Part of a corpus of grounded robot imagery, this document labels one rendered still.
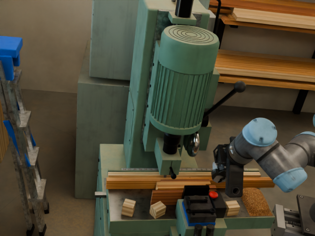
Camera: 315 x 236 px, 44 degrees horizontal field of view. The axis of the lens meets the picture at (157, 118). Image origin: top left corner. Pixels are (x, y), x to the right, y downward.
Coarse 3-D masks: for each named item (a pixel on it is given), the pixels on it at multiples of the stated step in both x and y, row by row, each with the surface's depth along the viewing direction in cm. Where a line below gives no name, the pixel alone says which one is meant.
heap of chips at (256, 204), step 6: (246, 192) 146; (252, 192) 145; (258, 192) 145; (246, 198) 144; (252, 198) 143; (258, 198) 143; (264, 198) 145; (246, 204) 143; (252, 204) 141; (258, 204) 141; (264, 204) 142; (252, 210) 140; (258, 210) 140; (264, 210) 140
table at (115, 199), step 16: (112, 192) 140; (128, 192) 141; (144, 192) 142; (224, 192) 148; (112, 208) 134; (144, 208) 136; (240, 208) 142; (112, 224) 130; (128, 224) 131; (144, 224) 132; (160, 224) 133; (240, 224) 140; (256, 224) 141
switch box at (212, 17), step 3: (210, 12) 147; (210, 15) 143; (213, 15) 144; (210, 18) 142; (213, 18) 142; (210, 21) 142; (213, 21) 142; (210, 24) 143; (213, 24) 143; (210, 27) 144; (213, 27) 144; (210, 30) 144
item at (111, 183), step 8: (112, 184) 141; (120, 184) 141; (128, 184) 142; (136, 184) 142; (144, 184) 143; (152, 184) 144; (216, 184) 149; (224, 184) 150; (248, 184) 152; (256, 184) 152; (264, 184) 153; (272, 184) 154
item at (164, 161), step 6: (156, 138) 144; (162, 138) 144; (156, 144) 144; (162, 144) 141; (156, 150) 143; (162, 150) 137; (156, 156) 143; (162, 156) 134; (168, 156) 135; (174, 156) 135; (162, 162) 134; (168, 162) 134; (174, 162) 134; (180, 162) 135; (162, 168) 135; (168, 168) 135; (174, 168) 136; (162, 174) 136; (168, 174) 137
